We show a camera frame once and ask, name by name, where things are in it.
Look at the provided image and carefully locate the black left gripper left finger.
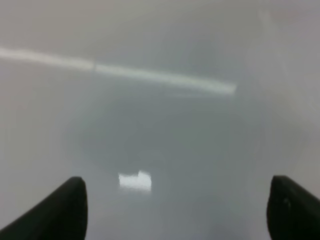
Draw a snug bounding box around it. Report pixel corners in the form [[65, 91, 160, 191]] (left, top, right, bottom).
[[0, 176, 88, 240]]

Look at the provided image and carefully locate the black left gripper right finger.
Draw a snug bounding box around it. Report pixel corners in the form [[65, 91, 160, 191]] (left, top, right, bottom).
[[266, 175, 320, 240]]

